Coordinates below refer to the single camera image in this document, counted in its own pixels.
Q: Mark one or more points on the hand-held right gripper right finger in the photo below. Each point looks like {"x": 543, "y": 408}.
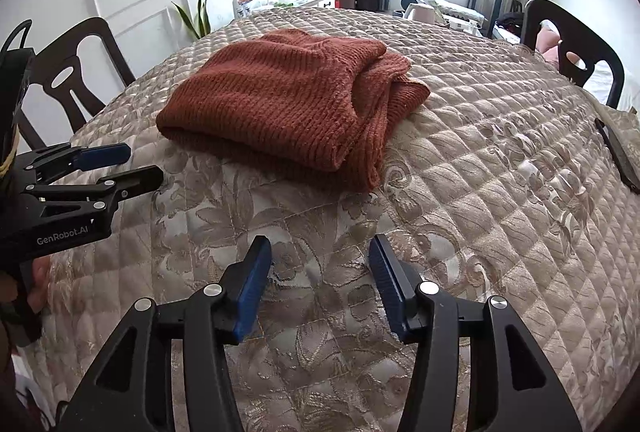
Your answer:
{"x": 389, "y": 284}

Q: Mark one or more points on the black clothes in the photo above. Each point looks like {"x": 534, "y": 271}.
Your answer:
{"x": 510, "y": 18}

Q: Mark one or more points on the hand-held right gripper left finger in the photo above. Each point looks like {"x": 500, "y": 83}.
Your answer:
{"x": 252, "y": 287}

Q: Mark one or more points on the person's left hand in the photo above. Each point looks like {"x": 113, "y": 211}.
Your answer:
{"x": 40, "y": 282}

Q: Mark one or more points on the white kettle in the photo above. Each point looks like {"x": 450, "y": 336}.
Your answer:
{"x": 419, "y": 12}

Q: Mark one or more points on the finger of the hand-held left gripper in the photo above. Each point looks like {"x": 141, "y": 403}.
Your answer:
{"x": 105, "y": 155}
{"x": 135, "y": 179}

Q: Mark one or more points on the black phone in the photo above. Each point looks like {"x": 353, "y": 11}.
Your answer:
{"x": 620, "y": 157}

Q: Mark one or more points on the beige quilted blanket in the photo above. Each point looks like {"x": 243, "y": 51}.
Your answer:
{"x": 500, "y": 237}

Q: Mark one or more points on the pink pillow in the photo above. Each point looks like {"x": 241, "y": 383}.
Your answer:
{"x": 547, "y": 45}

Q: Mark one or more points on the white padded mat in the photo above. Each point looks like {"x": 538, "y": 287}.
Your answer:
{"x": 457, "y": 10}

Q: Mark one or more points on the rust knit sweater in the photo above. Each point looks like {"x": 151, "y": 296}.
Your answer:
{"x": 280, "y": 107}

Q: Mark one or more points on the dark round object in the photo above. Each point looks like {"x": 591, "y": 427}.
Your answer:
{"x": 405, "y": 1}

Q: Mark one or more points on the green potted plant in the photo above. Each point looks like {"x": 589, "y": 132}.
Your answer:
{"x": 202, "y": 22}

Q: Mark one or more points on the dark wooden chair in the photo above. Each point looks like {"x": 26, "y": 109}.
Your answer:
{"x": 550, "y": 12}
{"x": 95, "y": 77}

